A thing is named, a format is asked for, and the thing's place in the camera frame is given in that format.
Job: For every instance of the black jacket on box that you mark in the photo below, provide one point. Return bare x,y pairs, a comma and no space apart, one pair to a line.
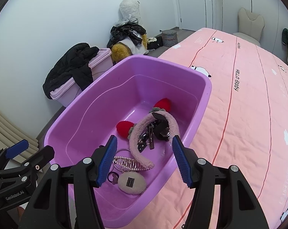
75,58

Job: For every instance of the purple plastic basin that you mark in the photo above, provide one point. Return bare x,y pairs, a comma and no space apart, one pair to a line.
144,102

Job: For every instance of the pink strawberry headband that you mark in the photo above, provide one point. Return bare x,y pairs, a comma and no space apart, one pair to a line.
158,123

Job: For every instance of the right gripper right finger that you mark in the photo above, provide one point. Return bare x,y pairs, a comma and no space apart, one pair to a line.
238,208

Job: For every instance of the pearl hair claw clip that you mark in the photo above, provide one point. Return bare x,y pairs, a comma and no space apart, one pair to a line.
126,164

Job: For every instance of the grey woven stool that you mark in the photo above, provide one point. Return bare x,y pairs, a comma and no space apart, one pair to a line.
169,37

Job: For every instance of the pink bed quilt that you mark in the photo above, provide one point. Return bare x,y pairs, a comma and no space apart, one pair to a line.
246,120

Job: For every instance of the person's left hand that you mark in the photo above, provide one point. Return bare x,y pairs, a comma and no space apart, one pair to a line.
20,210

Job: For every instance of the beige cat-ear chair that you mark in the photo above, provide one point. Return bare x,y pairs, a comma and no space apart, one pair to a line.
250,26

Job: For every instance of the white door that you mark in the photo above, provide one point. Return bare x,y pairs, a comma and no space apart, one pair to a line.
196,14

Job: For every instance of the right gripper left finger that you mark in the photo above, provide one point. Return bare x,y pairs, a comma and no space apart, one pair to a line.
65,196

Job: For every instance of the black plastic bag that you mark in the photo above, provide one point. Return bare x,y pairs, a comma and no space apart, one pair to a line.
132,30

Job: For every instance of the lilac storage box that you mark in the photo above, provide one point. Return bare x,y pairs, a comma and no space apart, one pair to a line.
83,77

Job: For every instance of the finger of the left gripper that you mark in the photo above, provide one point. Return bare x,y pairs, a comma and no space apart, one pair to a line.
39,158
13,151

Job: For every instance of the beige round plush pendant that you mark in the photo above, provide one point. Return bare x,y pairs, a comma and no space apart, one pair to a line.
132,183

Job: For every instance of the yellow plush toy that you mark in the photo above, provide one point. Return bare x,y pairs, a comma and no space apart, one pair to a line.
126,48

